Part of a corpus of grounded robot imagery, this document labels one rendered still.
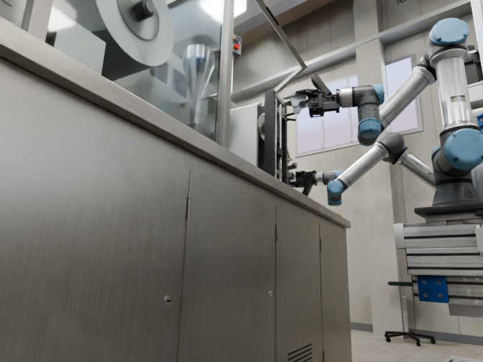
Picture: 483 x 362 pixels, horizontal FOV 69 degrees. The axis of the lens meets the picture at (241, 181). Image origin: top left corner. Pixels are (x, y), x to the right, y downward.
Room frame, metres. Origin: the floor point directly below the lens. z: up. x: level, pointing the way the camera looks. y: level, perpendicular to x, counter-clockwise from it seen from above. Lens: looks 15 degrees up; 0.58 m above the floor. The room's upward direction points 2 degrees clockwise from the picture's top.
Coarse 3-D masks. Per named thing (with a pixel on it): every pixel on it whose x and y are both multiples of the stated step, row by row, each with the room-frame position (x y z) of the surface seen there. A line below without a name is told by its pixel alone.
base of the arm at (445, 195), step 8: (440, 184) 1.19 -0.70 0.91; (448, 184) 1.17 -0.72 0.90; (456, 184) 1.16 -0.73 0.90; (464, 184) 1.15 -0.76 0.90; (472, 184) 1.17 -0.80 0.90; (440, 192) 1.19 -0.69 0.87; (448, 192) 1.16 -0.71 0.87; (456, 192) 1.15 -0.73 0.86; (464, 192) 1.14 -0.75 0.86; (472, 192) 1.15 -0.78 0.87; (440, 200) 1.18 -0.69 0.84; (448, 200) 1.16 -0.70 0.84; (456, 200) 1.14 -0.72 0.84; (464, 200) 1.14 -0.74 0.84; (472, 200) 1.14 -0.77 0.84; (480, 200) 1.16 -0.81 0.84
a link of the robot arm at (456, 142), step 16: (432, 32) 1.04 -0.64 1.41; (448, 32) 1.02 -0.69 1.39; (464, 32) 1.00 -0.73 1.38; (432, 48) 1.07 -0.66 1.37; (448, 48) 1.03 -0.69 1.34; (464, 48) 1.03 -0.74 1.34; (432, 64) 1.10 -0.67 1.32; (448, 64) 1.04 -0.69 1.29; (448, 80) 1.05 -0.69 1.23; (464, 80) 1.04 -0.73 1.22; (448, 96) 1.05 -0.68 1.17; (464, 96) 1.04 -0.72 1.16; (448, 112) 1.06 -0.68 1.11; (464, 112) 1.04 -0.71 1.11; (448, 128) 1.05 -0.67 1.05; (464, 128) 1.02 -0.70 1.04; (448, 144) 1.03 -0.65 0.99; (464, 144) 1.02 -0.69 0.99; (480, 144) 1.01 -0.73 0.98; (448, 160) 1.06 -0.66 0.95; (464, 160) 1.03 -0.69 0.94; (480, 160) 1.02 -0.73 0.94
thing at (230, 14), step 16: (32, 0) 0.49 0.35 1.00; (48, 0) 0.50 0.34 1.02; (32, 16) 0.49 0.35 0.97; (48, 16) 0.51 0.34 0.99; (32, 32) 0.49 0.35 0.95; (224, 64) 0.99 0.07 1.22; (224, 80) 0.99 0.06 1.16; (224, 96) 0.99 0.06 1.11; (224, 112) 0.99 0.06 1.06; (224, 128) 0.99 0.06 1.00; (224, 144) 0.99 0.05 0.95
